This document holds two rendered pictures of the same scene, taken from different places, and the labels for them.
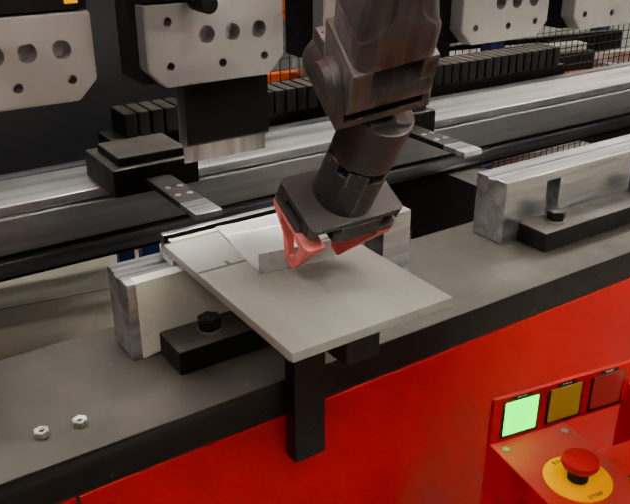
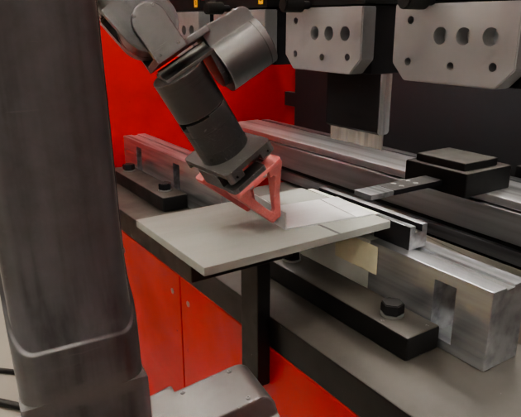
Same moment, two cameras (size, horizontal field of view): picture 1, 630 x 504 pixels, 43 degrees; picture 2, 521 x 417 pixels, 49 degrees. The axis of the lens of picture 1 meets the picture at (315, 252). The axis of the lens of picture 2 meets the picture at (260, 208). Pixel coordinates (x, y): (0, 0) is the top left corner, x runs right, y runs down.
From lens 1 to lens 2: 0.99 m
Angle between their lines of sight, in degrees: 83
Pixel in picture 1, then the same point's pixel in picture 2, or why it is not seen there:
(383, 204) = (224, 167)
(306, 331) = (162, 222)
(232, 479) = (229, 349)
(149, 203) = (453, 207)
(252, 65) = (338, 64)
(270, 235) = (324, 210)
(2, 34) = not seen: hidden behind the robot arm
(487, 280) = not seen: outside the picture
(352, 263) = (274, 235)
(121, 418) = not seen: hidden behind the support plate
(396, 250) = (470, 329)
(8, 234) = (370, 181)
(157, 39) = (290, 32)
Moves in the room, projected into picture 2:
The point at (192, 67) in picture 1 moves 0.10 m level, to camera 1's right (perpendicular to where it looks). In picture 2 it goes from (305, 56) to (312, 61)
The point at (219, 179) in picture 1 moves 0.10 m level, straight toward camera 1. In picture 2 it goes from (515, 217) to (451, 219)
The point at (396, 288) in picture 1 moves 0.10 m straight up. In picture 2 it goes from (224, 248) to (222, 158)
